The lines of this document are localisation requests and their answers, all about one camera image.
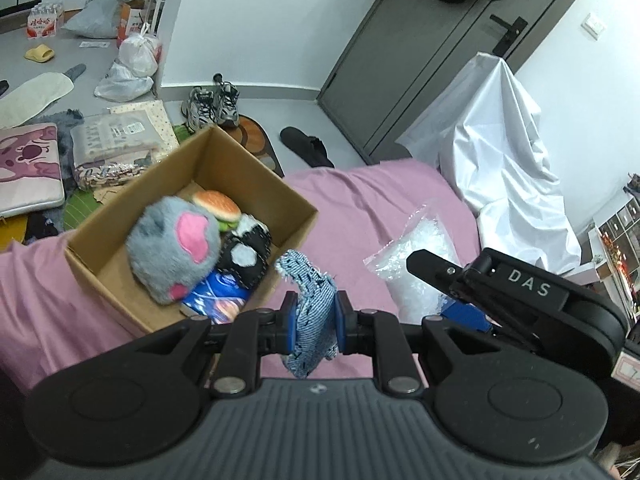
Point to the grey pink plush paw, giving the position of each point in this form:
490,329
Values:
172,247

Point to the white plastic bag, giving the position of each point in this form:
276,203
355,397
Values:
140,52

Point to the grey sneakers pair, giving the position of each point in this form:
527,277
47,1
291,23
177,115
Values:
216,106

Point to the black slipper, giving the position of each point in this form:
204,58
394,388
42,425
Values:
309,148

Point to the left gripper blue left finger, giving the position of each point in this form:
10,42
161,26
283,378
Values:
287,319

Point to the black crochet toy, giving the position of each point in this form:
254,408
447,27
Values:
245,252

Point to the plush hamburger toy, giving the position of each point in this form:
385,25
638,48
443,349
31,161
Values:
222,207

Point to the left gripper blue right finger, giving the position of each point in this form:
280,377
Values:
343,321

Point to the blue tissue pack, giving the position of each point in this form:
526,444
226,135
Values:
219,297

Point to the blue denim fabric piece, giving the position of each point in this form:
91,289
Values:
314,331

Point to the pink laptop sleeve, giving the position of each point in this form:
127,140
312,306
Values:
31,175

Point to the yellow slipper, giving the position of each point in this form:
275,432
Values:
40,54

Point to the storage shelf unit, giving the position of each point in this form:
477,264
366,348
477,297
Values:
614,245

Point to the packaged fabric bundle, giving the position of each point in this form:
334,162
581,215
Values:
111,149

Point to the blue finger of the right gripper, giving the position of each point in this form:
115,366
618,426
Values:
467,315

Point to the white draped cloth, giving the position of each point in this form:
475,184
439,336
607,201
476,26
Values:
482,134

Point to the cardboard box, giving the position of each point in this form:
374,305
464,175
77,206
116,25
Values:
210,161

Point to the clear bag of white pellets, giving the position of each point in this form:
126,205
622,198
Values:
408,265

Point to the grey door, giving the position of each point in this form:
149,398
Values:
406,52

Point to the cream cloth on floor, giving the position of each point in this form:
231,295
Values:
31,98

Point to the red white bottle pack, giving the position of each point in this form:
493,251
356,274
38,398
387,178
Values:
44,20

